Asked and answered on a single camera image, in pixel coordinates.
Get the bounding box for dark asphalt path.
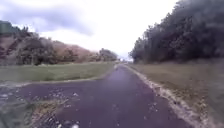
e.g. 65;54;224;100
0;63;195;128

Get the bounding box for green grass field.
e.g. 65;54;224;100
0;60;118;84

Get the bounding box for grass slope with dry edge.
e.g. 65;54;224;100
124;58;224;128

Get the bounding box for brownish row of trees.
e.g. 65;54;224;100
0;20;119;66

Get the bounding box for dark wood of trees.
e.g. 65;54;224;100
129;0;224;64

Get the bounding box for grass patch with dry leaves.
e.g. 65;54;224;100
0;98;69;128

